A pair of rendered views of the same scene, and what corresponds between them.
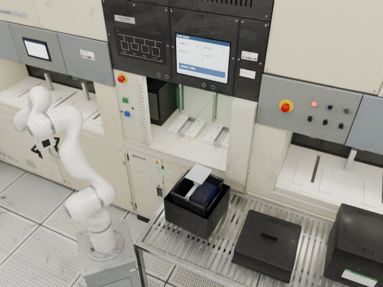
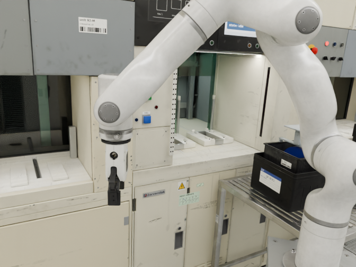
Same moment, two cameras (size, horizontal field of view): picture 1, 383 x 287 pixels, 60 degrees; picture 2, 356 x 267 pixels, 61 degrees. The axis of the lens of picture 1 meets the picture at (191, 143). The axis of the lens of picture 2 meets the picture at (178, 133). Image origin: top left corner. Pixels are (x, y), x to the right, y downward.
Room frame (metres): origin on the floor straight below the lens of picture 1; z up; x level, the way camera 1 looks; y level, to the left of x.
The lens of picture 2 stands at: (0.93, 1.35, 1.39)
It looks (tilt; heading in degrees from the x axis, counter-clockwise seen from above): 15 degrees down; 305
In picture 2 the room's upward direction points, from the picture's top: 3 degrees clockwise
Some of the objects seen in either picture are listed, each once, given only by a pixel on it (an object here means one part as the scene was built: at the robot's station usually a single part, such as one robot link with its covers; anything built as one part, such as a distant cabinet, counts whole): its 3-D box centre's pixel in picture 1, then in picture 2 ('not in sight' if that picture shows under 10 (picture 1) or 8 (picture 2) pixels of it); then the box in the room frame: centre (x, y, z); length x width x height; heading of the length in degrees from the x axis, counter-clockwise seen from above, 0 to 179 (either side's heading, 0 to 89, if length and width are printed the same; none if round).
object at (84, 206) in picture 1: (88, 210); (339, 183); (1.00, 0.48, 1.07); 0.19 x 0.12 x 0.24; 130
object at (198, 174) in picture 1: (197, 193); (295, 161); (1.24, -0.03, 0.93); 0.24 x 0.20 x 0.32; 149
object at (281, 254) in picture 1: (268, 241); not in sight; (1.00, -0.39, 0.83); 0.29 x 0.29 x 0.13; 67
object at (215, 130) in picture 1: (222, 135); (209, 136); (1.80, -0.21, 0.89); 0.22 x 0.21 x 0.04; 155
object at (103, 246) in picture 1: (102, 234); (320, 243); (1.02, 0.46, 0.85); 0.19 x 0.19 x 0.18
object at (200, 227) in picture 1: (197, 203); (293, 177); (1.24, -0.03, 0.85); 0.28 x 0.28 x 0.17; 59
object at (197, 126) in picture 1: (187, 126); (170, 140); (1.92, 0.03, 0.89); 0.22 x 0.21 x 0.04; 155
